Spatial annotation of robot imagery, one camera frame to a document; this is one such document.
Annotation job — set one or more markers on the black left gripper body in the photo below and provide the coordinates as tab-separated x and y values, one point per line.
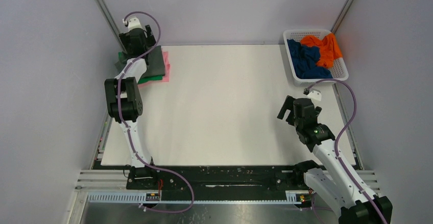
148	34

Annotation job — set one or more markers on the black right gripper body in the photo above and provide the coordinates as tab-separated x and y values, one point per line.
288	110

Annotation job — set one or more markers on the grey t-shirt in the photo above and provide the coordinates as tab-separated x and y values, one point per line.
154	62

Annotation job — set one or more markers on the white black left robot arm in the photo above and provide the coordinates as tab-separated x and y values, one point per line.
124	103

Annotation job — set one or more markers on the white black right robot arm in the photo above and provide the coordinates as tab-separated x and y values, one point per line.
336	181

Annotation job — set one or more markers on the folded green t-shirt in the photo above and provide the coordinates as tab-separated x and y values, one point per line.
157	70

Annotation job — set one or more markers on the folded pink t-shirt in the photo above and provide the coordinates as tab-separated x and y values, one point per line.
163	79

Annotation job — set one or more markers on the blue t-shirt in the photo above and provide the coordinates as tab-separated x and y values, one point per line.
304	60

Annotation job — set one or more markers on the white plastic laundry basket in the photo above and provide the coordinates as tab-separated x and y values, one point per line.
338	71

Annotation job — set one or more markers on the orange t-shirt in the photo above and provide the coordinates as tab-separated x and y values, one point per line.
328	47

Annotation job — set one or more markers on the aluminium frame rail left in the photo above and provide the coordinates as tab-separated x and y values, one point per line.
110	21

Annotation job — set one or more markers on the aluminium frame rail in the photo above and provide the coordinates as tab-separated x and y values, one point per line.
110	21
341	16

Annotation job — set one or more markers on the aluminium frame rail right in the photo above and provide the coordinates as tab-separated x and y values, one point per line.
341	16

